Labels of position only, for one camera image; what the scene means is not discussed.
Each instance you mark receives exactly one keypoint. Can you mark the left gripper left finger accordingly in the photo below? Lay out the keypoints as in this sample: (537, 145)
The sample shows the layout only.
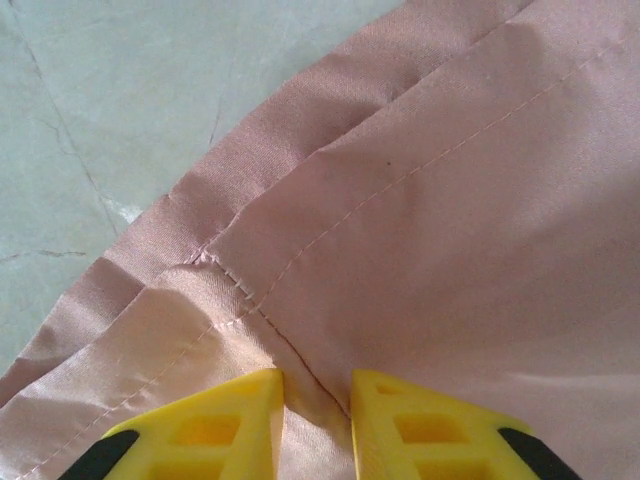
(250, 400)

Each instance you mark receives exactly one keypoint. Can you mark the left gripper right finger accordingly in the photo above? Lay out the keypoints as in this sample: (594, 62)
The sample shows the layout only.
(375, 425)

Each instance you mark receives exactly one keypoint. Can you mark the dusty pink shorts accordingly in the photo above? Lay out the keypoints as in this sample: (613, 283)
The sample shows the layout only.
(450, 200)

